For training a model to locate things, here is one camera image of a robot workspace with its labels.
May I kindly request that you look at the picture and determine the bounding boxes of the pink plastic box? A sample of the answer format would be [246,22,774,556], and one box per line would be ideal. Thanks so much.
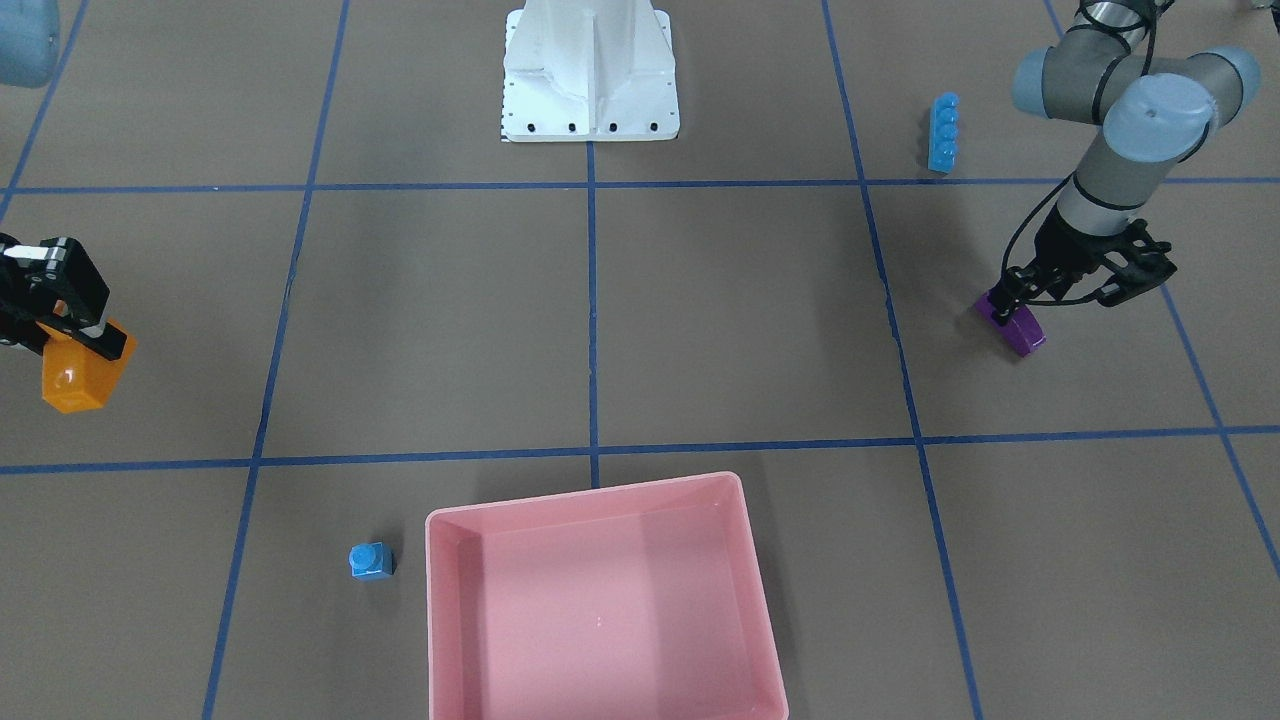
[424,471,790,719]

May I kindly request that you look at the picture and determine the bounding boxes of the long blue toy block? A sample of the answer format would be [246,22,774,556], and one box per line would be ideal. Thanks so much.
[927,92,960,174]

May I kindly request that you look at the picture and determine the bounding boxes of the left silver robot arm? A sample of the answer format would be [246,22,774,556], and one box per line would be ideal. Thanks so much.
[977,1,1262,343]

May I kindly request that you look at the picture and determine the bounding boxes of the orange toy block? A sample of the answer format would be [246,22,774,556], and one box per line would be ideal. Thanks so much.
[37,323,138,414]

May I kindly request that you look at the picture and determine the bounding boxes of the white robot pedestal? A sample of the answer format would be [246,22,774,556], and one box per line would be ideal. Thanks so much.
[500,1,681,143]

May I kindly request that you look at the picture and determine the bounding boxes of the small blue toy block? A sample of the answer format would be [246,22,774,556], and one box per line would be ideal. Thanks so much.
[347,541,396,582]

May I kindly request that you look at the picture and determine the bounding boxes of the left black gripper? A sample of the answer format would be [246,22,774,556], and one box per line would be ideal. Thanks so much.
[988,210,1178,328]

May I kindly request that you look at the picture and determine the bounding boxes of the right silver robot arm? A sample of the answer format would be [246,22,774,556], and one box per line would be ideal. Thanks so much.
[1,233,131,363]

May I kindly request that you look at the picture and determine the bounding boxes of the purple toy block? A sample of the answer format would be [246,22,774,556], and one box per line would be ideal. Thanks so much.
[974,293,1047,357]

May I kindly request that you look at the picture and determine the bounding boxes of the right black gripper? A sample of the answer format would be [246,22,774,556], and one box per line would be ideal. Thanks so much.
[1,236,132,363]

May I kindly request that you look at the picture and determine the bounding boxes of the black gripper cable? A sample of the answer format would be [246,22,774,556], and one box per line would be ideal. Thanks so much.
[1000,0,1171,306]

